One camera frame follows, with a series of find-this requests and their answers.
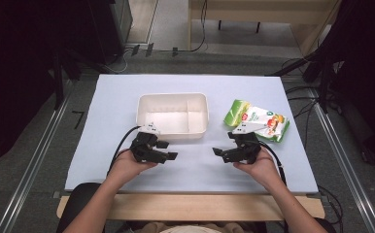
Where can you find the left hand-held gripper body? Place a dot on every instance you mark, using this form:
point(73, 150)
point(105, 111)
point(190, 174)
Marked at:
point(143, 147)

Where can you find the white plastic container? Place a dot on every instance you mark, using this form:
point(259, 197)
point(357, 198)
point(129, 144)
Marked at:
point(176, 113)

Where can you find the person's right hand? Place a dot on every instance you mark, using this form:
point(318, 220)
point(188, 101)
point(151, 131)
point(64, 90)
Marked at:
point(261, 168)

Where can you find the metal floor rail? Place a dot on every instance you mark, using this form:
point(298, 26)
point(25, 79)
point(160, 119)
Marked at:
point(347, 168)
point(30, 174)

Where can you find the white snack packet fruit print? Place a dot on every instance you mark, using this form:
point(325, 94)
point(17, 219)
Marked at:
point(269, 124)

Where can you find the black curtain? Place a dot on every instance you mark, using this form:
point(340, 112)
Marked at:
point(367, 74)
point(14, 71)

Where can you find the person's beige clothing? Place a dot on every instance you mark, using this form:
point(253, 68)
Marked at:
point(188, 228)

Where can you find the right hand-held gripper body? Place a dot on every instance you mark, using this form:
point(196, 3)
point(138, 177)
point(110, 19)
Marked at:
point(245, 147)

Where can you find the person's left hand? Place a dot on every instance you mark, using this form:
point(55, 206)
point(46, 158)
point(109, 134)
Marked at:
point(129, 166)

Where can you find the black metal stand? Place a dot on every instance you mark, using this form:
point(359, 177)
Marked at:
point(318, 69)
point(58, 81)

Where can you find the wooden table frame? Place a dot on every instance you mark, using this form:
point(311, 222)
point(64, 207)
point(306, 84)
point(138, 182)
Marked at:
point(192, 207)

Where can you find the green snack packet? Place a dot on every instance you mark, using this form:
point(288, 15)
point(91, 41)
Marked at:
point(235, 111)

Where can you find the wooden furniture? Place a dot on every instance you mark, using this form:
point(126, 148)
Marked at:
point(308, 19)

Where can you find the black cabinet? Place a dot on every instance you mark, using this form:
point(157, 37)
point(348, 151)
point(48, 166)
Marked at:
point(111, 29)

